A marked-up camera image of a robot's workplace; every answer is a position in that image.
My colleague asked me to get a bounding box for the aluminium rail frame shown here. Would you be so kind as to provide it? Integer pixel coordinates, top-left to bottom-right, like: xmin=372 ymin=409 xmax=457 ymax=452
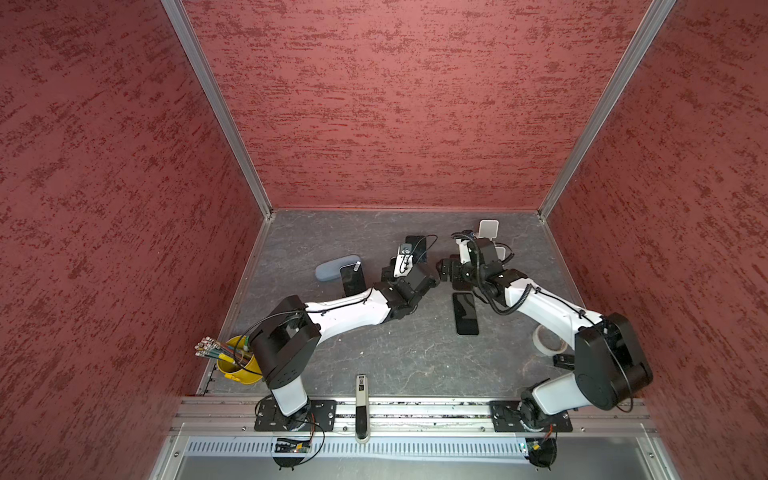
xmin=171 ymin=396 xmax=659 ymax=438

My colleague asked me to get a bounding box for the grey oval pad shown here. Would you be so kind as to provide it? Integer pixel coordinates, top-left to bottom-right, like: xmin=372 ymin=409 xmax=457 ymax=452
xmin=315 ymin=255 xmax=361 ymax=282

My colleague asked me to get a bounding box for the black phone with sticker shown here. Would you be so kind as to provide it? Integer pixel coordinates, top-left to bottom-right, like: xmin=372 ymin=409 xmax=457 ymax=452
xmin=451 ymin=266 xmax=473 ymax=292

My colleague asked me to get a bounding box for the roll of tape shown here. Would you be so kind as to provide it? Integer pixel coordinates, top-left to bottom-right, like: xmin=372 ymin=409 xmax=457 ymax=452
xmin=532 ymin=325 xmax=569 ymax=357

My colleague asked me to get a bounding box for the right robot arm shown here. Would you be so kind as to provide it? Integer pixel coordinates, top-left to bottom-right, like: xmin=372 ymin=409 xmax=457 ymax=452
xmin=437 ymin=256 xmax=653 ymax=432

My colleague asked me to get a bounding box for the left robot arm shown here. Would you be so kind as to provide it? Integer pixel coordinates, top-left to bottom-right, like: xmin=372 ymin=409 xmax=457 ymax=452
xmin=247 ymin=264 xmax=440 ymax=418

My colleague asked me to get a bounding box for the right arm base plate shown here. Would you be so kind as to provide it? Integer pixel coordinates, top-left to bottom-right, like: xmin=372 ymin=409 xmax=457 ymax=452
xmin=488 ymin=400 xmax=573 ymax=434

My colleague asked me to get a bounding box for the white phone stand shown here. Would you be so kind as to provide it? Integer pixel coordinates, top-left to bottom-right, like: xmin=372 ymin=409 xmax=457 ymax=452
xmin=477 ymin=219 xmax=500 ymax=240

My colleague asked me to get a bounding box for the purple edged phone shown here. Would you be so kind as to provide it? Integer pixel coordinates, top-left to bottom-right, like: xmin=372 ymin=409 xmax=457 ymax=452
xmin=340 ymin=262 xmax=367 ymax=297

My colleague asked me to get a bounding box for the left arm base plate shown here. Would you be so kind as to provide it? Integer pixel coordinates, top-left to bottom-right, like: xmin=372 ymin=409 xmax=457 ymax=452
xmin=253 ymin=396 xmax=338 ymax=432

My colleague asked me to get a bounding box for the yellow cup with pens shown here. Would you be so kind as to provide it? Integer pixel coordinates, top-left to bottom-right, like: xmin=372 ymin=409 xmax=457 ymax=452
xmin=195 ymin=335 xmax=263 ymax=385

